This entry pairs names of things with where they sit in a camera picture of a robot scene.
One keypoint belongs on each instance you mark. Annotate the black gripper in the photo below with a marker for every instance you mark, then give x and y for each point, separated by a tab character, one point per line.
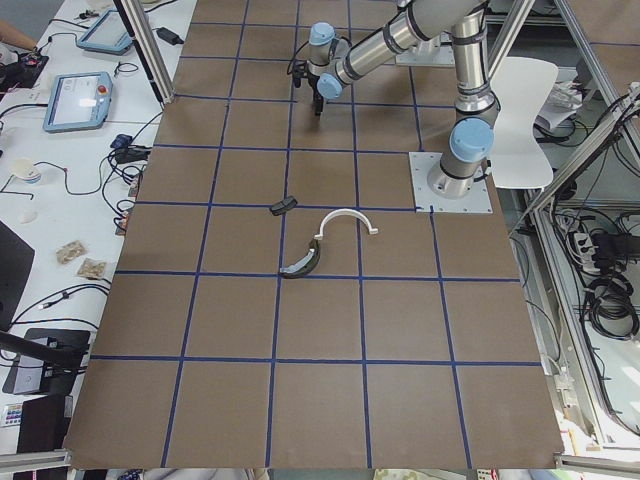
317	91

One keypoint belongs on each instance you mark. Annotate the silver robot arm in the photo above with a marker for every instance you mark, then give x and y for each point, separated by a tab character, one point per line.
335	63
472	135

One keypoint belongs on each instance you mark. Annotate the small black brake pad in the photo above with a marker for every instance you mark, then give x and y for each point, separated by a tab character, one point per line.
281	207

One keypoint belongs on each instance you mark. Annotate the black power adapter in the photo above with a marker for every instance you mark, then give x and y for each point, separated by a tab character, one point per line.
169	36

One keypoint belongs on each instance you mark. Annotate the dark green curved brake shoe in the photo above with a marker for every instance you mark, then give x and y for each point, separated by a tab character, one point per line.
305	265

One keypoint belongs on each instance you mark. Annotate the white chair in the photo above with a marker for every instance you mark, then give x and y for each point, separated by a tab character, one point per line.
522	86

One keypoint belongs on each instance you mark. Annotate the blue teach pendant far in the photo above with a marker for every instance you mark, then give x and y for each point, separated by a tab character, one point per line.
107	35

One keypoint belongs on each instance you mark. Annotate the blue teach pendant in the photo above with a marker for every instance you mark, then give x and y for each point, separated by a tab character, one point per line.
107	35
78	101

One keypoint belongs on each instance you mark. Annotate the blue teach pendant near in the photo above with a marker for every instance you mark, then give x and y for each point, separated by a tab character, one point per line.
78	101

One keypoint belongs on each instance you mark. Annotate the paper cup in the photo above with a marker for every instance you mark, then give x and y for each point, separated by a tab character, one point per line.
25	170

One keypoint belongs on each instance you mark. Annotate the black monitor stand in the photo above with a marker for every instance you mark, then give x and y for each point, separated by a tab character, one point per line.
47	361

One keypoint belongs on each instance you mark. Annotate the white curved plastic bracket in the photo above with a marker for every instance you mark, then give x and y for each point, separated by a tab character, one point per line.
343	215

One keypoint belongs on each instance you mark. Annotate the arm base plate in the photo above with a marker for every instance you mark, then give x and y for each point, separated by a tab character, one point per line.
435	192
441	57

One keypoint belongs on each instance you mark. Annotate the aluminium frame post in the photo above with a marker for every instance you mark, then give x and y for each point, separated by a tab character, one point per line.
138	28

